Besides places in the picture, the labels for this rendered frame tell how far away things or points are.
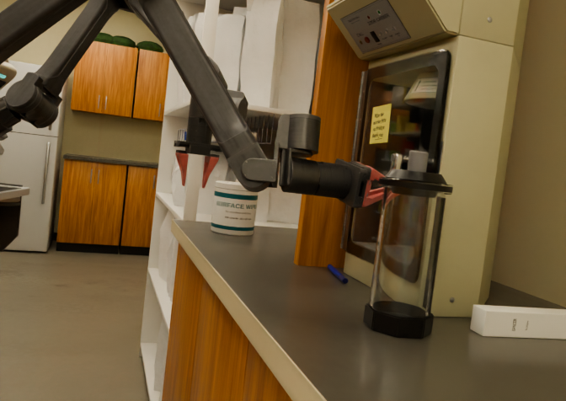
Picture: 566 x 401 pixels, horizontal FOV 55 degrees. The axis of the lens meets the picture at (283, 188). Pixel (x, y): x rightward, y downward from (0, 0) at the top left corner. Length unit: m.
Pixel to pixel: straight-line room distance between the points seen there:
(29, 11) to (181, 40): 0.26
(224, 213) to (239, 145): 0.73
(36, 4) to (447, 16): 0.68
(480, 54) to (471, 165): 0.19
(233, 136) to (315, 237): 0.45
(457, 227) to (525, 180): 0.49
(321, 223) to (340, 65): 0.36
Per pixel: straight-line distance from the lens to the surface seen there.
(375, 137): 1.12
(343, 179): 0.88
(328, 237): 1.26
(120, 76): 6.03
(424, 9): 0.96
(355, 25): 1.15
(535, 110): 1.44
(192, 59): 0.92
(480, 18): 0.99
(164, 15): 0.96
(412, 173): 0.80
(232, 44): 2.24
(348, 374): 0.66
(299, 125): 0.87
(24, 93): 1.44
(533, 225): 1.40
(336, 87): 1.25
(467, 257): 0.99
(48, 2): 1.03
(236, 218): 1.58
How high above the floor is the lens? 1.17
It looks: 3 degrees down
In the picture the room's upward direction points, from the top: 7 degrees clockwise
